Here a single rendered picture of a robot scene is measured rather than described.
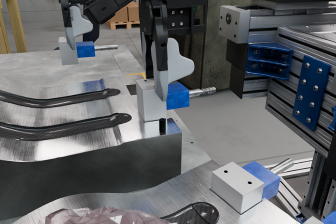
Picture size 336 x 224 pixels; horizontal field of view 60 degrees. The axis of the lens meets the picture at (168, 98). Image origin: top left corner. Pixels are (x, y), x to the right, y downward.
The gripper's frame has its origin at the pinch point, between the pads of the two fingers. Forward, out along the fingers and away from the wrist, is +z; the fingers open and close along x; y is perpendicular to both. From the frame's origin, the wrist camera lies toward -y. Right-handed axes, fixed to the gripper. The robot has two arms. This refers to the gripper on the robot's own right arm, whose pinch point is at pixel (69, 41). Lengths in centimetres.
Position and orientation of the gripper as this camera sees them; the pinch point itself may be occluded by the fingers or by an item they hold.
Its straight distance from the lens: 71.7
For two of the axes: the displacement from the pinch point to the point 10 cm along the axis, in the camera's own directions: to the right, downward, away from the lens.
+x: -3.1, -4.0, 8.7
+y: 9.5, -1.3, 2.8
